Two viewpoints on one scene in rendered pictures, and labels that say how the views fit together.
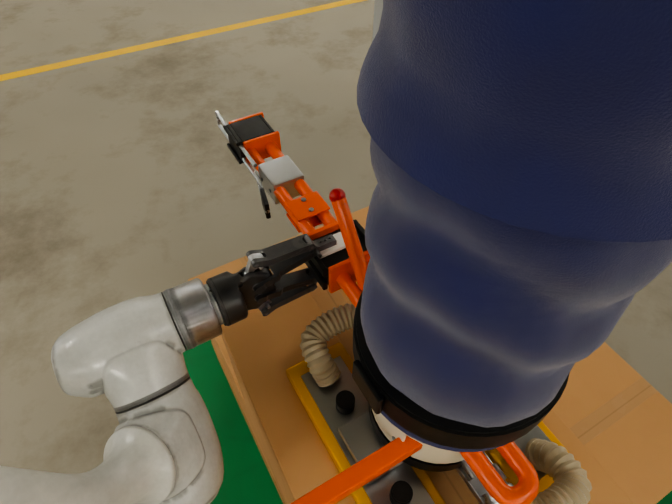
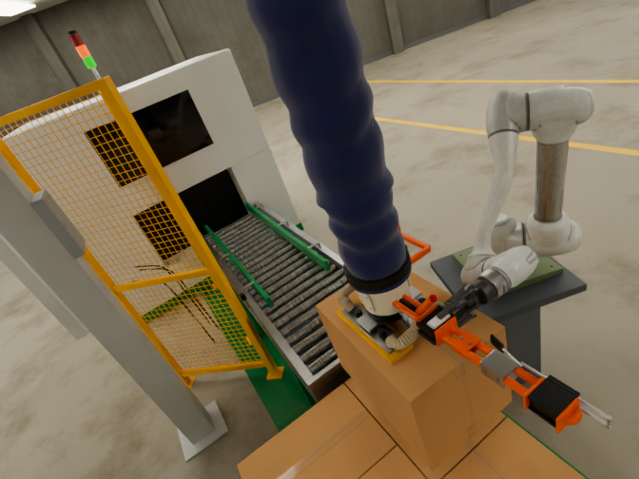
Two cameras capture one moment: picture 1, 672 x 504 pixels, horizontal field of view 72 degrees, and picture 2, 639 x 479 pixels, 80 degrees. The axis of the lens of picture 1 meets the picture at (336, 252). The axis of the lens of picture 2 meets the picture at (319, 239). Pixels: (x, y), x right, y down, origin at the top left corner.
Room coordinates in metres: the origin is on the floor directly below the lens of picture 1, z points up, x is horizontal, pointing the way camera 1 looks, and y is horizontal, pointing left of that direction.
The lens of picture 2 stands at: (1.30, -0.11, 2.10)
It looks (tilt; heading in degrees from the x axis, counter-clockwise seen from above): 31 degrees down; 190
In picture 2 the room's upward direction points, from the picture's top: 21 degrees counter-clockwise
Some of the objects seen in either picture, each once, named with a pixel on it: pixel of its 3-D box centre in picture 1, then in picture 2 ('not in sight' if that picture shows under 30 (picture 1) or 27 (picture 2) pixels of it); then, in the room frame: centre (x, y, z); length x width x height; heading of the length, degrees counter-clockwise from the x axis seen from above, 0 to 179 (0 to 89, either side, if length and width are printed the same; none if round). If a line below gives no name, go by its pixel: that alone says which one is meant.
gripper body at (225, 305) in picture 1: (243, 291); (475, 296); (0.41, 0.14, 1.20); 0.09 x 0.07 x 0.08; 120
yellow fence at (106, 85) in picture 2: not in sight; (156, 272); (-0.57, -1.44, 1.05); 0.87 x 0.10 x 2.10; 82
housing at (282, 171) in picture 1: (281, 179); (499, 368); (0.67, 0.10, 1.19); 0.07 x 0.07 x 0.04; 30
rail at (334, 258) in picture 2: not in sight; (312, 247); (-1.23, -0.61, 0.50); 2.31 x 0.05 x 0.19; 30
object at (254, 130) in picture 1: (255, 137); (551, 403); (0.79, 0.16, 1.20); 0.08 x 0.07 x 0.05; 30
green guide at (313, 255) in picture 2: not in sight; (282, 227); (-1.51, -0.84, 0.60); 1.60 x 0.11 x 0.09; 30
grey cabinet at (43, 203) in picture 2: not in sight; (60, 223); (-0.25, -1.48, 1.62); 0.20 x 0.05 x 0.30; 30
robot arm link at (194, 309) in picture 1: (195, 312); (492, 283); (0.37, 0.20, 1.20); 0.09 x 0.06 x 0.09; 30
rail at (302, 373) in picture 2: not in sight; (241, 292); (-0.91, -1.18, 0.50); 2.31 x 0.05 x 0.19; 30
